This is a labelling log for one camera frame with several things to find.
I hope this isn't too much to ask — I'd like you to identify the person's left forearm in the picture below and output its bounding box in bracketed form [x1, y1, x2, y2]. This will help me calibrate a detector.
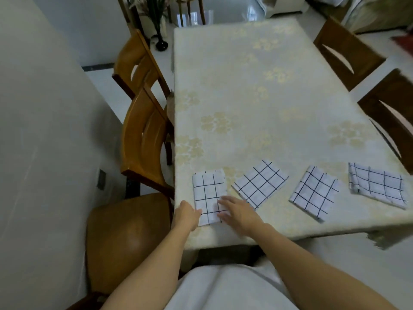
[100, 224, 194, 310]

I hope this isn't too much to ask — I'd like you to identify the white coffee table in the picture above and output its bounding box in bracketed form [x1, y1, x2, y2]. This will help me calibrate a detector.
[261, 0, 310, 19]

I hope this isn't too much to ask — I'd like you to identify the black vase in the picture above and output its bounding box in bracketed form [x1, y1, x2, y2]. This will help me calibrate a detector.
[154, 34, 169, 52]

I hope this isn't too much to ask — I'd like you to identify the person's right hand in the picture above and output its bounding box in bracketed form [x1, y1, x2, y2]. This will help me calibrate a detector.
[216, 195, 266, 238]

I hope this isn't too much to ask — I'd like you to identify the cream fabric sofa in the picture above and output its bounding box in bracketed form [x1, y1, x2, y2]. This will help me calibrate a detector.
[306, 0, 413, 34]

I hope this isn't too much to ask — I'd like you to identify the earlier checked cloth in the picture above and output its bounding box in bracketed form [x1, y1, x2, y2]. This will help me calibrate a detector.
[348, 162, 409, 210]

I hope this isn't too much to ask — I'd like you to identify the person's right forearm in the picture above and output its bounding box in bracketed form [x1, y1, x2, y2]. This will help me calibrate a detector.
[250, 222, 399, 310]

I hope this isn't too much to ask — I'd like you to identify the person's left hand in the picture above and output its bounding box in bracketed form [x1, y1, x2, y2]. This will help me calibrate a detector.
[173, 200, 203, 232]

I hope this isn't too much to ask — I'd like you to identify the table with cream floral tablecloth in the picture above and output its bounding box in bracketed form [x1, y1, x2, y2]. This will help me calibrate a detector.
[173, 17, 413, 272]

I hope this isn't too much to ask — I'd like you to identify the wooden dining chair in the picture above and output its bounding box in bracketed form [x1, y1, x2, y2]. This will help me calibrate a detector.
[66, 192, 181, 310]
[313, 16, 387, 93]
[120, 84, 176, 201]
[176, 0, 207, 28]
[112, 28, 172, 100]
[357, 68, 413, 175]

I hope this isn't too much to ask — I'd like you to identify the green decorative plant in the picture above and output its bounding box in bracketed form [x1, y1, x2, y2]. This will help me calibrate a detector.
[134, 0, 170, 39]

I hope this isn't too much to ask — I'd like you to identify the red patterned doormat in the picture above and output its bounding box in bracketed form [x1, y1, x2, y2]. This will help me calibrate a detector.
[392, 34, 413, 57]

